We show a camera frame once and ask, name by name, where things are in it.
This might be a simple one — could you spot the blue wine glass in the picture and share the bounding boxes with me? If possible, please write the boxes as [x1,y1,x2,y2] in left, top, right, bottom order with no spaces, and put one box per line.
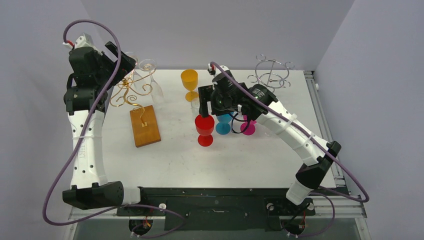
[215,113,233,135]

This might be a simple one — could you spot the clear wine glass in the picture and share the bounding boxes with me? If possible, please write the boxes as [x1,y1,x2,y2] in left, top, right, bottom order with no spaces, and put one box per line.
[139,59,165,104]
[122,51,142,87]

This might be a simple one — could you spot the red wine glass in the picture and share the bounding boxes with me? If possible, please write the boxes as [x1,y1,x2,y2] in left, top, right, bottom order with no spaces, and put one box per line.
[194,114,215,147]

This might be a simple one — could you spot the clear wine glass back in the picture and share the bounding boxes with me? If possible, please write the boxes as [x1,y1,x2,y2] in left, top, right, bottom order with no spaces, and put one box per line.
[139,59,165,104]

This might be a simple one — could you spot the pink wine glass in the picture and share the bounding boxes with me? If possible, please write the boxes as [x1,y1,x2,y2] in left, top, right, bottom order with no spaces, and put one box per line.
[240,115,257,136]

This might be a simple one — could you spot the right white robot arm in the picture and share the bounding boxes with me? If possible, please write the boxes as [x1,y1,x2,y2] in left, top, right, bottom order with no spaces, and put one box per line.
[198,70,341,214]

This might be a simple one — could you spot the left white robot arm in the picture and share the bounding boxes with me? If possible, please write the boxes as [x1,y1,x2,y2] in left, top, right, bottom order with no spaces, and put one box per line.
[62,40,149,215]

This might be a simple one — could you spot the wooden rack base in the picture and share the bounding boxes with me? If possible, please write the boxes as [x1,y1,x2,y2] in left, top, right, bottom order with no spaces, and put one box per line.
[129,105,161,148]

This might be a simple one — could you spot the yellow plastic goblet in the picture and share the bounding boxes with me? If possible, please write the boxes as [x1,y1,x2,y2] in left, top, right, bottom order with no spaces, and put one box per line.
[180,69,199,102]

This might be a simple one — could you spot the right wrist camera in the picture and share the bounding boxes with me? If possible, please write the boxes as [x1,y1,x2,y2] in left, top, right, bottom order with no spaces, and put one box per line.
[207,63,232,83]

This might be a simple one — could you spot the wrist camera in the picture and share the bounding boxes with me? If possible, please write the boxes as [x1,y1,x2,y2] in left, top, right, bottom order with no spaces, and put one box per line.
[62,33,97,50]
[207,63,232,83]

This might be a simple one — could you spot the gold wire glass rack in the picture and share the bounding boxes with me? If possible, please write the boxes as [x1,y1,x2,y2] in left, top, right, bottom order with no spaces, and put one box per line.
[109,62,153,113]

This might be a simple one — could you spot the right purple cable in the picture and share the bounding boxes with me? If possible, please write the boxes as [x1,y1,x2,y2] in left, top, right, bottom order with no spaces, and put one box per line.
[209,61,370,239]

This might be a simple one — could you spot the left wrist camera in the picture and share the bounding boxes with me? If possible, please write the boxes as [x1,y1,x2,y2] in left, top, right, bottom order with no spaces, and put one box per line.
[62,33,97,50]

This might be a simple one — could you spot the chrome wire glass rack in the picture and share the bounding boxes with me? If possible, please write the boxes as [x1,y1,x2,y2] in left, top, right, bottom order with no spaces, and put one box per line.
[247,54,295,93]

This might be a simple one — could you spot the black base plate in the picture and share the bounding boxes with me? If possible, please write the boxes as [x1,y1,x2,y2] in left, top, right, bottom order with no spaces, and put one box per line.
[115,187,349,232]

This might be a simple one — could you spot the aluminium rail frame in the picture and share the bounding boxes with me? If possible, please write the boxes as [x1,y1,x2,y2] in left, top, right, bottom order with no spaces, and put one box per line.
[63,197,371,240]

